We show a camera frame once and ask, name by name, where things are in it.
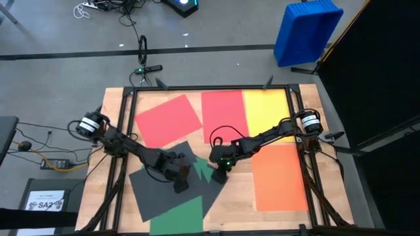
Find black paper sheet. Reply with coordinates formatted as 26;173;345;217
198;176;228;219
129;140;206;223

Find red paper sheet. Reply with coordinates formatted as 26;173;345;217
135;94;203;149
201;90;249;144

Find orange paper sheet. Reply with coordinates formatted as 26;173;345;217
251;144;309;213

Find yellow paper sheet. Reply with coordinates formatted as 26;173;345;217
243;88;295;144

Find black USB hub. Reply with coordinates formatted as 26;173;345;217
133;64;163;75

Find black clamp lever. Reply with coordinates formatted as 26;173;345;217
324;130;345;141

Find white SA2 label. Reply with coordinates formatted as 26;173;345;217
23;189;66;212

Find blue plastic bin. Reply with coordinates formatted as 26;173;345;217
273;0;345;68

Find black case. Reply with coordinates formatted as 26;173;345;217
15;178;85;236

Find black round plug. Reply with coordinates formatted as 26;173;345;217
17;140;33;153

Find black computer with lights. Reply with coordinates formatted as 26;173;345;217
161;0;200;18

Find black furniture corner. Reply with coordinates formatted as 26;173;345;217
0;115;20;167

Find black partition panel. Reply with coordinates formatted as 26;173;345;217
316;0;420;236

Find grey metal leg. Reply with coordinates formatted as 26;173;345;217
0;0;35;39

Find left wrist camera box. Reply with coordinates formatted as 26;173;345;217
173;179;190;195

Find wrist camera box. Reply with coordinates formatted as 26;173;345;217
211;168;230;185
173;179;190;195

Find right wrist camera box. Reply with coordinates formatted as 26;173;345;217
211;168;230;185

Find black aluminium table frame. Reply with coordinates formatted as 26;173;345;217
74;84;357;236

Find yellow floor cable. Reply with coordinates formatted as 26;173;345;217
11;140;90;174

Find coiled black cable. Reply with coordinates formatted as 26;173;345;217
137;34;148;68

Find black floor cable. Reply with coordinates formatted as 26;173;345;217
12;121;111;197

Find tangled black cables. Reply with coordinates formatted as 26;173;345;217
93;0;155;43

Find white cable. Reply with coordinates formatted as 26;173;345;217
72;2;92;20

